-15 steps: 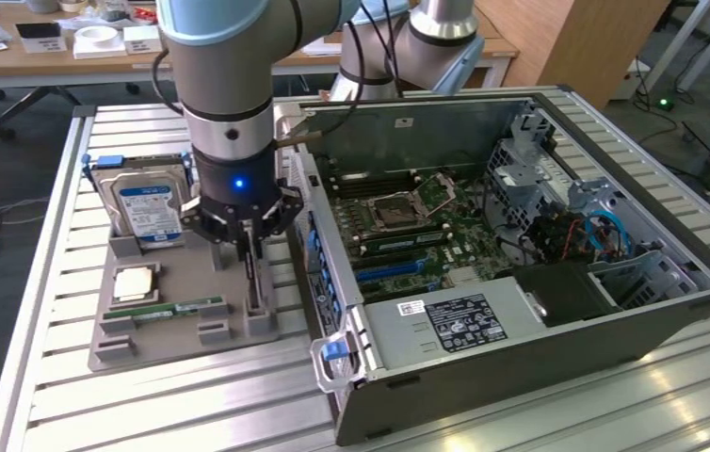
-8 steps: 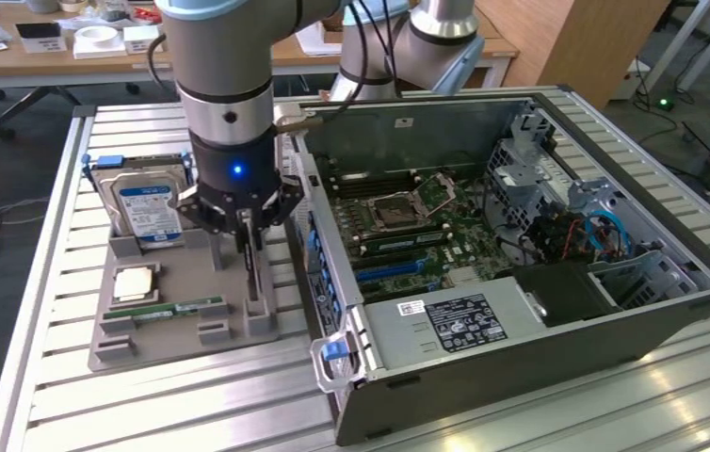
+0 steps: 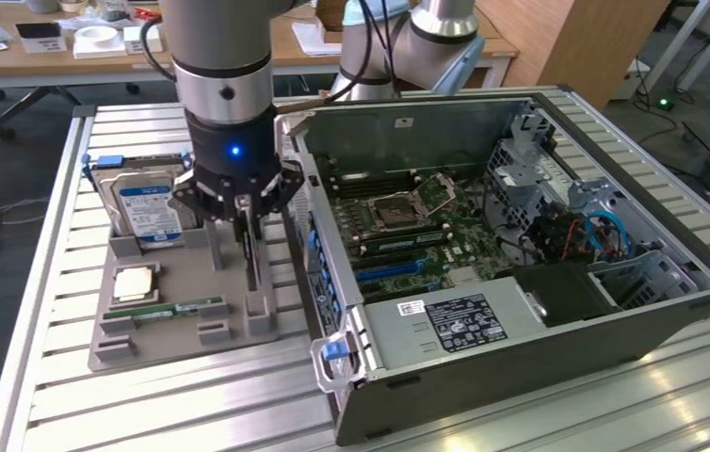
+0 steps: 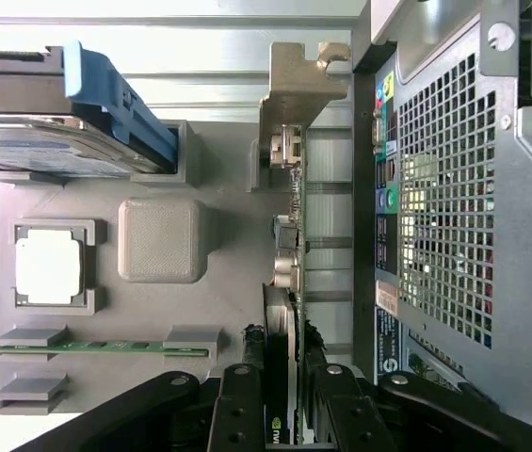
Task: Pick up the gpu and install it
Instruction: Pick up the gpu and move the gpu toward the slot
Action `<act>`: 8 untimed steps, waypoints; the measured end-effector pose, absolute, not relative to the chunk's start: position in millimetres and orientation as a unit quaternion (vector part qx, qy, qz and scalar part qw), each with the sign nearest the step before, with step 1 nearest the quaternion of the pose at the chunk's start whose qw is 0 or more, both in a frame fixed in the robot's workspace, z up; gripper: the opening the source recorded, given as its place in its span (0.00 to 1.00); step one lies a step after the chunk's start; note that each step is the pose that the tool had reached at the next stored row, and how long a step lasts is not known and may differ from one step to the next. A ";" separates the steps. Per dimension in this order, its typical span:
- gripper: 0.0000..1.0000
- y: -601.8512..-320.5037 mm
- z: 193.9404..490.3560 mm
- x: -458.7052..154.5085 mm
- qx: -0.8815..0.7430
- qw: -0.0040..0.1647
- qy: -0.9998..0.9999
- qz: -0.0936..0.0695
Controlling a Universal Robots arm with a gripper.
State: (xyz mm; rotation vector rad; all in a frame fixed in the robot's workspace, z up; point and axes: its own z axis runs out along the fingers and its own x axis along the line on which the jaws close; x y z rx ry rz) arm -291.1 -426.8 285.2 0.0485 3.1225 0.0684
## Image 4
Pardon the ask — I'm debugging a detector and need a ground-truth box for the grey parts rack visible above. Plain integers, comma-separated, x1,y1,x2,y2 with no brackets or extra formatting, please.
0,120,355,415

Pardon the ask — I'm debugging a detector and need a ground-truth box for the green RAM stick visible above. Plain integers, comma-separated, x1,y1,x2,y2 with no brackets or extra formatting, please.
0,339,210,353

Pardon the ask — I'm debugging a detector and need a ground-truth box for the silver CPU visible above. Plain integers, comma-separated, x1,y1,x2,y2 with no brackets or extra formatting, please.
14,227,84,306

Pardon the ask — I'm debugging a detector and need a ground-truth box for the hard disk with blue carrier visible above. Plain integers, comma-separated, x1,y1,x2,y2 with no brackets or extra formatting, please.
0,40,180,179

